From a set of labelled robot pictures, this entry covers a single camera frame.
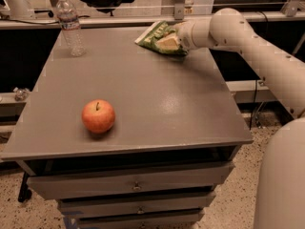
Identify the clear plastic water bottle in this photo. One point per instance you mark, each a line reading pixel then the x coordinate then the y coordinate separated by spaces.
pixel 70 26

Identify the green jalapeno chip bag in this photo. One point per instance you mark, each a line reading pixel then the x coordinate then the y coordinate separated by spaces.
pixel 154 33

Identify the bottom grey drawer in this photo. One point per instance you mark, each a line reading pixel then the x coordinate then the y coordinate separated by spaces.
pixel 143 221

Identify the grey metal rail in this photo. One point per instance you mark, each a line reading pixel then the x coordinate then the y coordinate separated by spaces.
pixel 105 22

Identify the middle grey drawer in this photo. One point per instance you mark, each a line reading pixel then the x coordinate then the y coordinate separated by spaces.
pixel 135 204

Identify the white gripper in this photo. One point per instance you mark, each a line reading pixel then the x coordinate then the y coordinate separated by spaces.
pixel 185 34

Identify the small crumpled foil object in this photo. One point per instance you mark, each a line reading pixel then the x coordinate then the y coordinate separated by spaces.
pixel 21 94

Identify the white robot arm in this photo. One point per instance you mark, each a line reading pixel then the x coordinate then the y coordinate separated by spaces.
pixel 280 197

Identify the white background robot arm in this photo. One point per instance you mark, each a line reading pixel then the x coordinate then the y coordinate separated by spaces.
pixel 20 9

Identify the top grey drawer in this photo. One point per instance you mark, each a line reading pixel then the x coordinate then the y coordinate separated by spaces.
pixel 130 181

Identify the grey drawer cabinet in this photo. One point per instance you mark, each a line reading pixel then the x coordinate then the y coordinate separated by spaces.
pixel 168 111

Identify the grey drawer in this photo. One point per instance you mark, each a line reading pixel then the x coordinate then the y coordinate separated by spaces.
pixel 143 221
pixel 135 204
pixel 130 181

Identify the red apple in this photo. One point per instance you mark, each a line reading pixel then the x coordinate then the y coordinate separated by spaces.
pixel 98 116

